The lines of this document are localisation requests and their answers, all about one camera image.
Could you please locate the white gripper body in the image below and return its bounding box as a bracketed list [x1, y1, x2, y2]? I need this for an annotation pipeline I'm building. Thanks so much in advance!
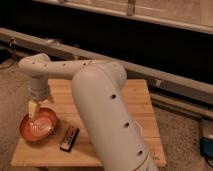
[29, 76, 53, 102]

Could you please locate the pale yellow sponge block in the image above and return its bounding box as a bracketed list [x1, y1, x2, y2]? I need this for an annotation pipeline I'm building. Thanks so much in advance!
[28, 100, 40, 119]

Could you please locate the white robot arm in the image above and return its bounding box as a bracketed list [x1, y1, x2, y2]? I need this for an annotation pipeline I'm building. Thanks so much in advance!
[19, 53, 159, 171]

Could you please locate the orange ceramic bowl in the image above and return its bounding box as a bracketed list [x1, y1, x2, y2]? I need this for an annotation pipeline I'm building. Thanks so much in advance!
[19, 107, 58, 142]

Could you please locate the black remote control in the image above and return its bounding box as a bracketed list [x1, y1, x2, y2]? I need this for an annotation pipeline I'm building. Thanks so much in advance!
[60, 126, 79, 152]

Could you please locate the wooden table board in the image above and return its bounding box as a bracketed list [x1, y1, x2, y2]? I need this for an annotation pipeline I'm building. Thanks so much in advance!
[11, 79, 166, 168]

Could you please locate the blue object at right edge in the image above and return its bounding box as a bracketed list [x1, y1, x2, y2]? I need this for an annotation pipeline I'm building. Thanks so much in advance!
[200, 137, 213, 159]

